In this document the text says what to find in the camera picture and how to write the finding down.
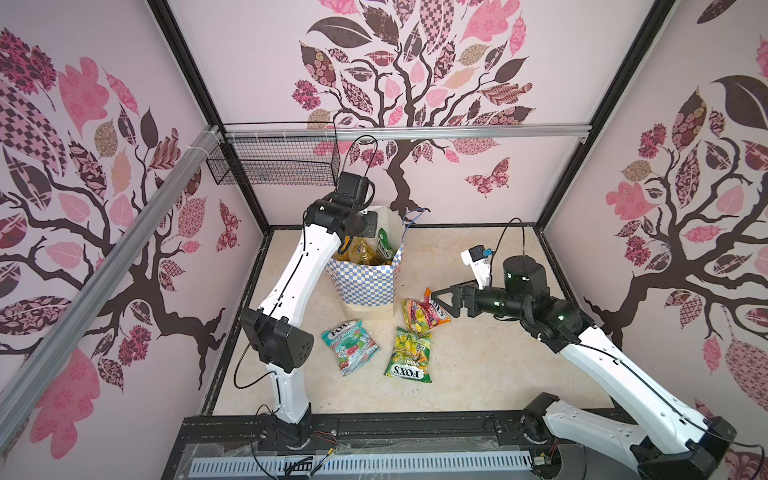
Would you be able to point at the white slotted cable duct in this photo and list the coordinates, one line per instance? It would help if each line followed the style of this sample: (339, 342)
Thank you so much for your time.
(268, 466)

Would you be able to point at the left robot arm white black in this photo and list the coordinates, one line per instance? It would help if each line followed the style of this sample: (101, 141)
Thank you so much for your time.
(273, 329)

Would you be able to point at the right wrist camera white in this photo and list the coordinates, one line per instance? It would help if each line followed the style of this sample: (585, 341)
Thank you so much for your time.
(478, 258)

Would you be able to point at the orange pink Fox's fruits bag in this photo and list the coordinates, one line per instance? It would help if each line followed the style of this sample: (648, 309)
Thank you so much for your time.
(423, 315)

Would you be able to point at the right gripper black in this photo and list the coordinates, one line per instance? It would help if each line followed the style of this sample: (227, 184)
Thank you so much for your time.
(469, 291)

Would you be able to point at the blue checkered paper bag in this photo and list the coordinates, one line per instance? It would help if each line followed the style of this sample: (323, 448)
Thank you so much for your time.
(369, 292)

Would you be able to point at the black wire basket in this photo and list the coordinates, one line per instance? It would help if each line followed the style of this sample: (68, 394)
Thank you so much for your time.
(293, 153)

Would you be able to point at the aluminium rail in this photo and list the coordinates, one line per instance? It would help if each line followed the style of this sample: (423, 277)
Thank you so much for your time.
(24, 390)
(414, 132)

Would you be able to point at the teal red candy bag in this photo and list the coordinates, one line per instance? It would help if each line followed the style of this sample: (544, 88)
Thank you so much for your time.
(351, 344)

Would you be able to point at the green snack packet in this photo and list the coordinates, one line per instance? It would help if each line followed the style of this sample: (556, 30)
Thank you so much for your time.
(385, 250)

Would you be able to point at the left aluminium rail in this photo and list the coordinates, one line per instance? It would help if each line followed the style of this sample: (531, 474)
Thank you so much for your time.
(24, 390)

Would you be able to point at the gold snack bag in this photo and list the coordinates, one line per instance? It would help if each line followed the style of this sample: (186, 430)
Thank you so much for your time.
(361, 253)

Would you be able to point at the back aluminium rail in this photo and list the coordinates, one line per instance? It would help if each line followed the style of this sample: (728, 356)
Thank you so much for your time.
(414, 132)

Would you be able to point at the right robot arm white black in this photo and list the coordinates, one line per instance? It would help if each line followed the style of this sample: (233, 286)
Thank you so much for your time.
(666, 438)

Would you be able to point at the green Fox's candy bag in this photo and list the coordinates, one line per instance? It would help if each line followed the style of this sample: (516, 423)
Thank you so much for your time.
(411, 356)

